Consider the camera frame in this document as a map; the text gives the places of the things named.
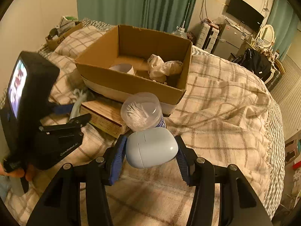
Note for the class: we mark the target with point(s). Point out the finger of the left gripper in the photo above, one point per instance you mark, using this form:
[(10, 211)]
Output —
[(60, 109), (74, 123)]

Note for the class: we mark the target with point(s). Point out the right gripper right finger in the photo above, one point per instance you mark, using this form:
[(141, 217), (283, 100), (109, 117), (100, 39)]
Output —
[(239, 204)]

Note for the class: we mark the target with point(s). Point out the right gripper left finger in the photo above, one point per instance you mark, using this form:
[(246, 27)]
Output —
[(60, 202)]

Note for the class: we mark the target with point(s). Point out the wooden box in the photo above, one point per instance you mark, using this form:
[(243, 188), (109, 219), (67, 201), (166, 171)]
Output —
[(105, 115)]

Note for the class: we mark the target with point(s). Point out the clear cotton swab jar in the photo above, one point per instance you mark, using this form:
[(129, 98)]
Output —
[(142, 111)]

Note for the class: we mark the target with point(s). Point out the light blue egg case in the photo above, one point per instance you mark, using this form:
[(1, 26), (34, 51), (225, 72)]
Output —
[(151, 147)]

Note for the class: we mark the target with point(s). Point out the white cloth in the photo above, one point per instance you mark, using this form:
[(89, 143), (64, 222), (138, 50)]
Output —
[(159, 70)]

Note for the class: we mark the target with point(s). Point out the person's left hand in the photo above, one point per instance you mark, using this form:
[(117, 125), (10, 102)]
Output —
[(27, 173)]

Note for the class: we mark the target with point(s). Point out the large open cardboard box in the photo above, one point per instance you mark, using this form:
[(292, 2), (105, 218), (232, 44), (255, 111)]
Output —
[(134, 45)]

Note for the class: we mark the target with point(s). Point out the small SF cardboard box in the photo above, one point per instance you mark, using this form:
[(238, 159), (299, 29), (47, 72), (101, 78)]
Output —
[(66, 26)]

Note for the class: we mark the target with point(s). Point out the white louvered wardrobe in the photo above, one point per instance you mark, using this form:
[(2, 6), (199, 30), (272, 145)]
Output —
[(287, 94)]

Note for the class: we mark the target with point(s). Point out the large clear water bottle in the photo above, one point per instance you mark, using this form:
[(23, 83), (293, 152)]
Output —
[(180, 32)]

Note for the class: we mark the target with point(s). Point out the green curtain left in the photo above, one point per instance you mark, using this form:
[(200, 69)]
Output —
[(160, 15)]

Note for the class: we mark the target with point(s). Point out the green curtain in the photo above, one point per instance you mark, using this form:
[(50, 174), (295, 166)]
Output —
[(160, 15), (284, 21)]

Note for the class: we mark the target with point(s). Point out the white suitcase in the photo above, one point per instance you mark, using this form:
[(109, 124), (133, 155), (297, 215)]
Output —
[(207, 36)]

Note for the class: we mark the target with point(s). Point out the grey mini fridge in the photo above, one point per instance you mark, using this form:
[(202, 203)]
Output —
[(229, 41)]

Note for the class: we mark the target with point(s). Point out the oval white vanity mirror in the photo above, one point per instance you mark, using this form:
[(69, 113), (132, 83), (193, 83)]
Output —
[(266, 37)]

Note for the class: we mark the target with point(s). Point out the green curtain right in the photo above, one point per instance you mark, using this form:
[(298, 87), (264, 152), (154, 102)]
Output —
[(284, 21)]

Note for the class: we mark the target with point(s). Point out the black wall television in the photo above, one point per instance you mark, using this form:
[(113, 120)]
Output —
[(245, 14)]

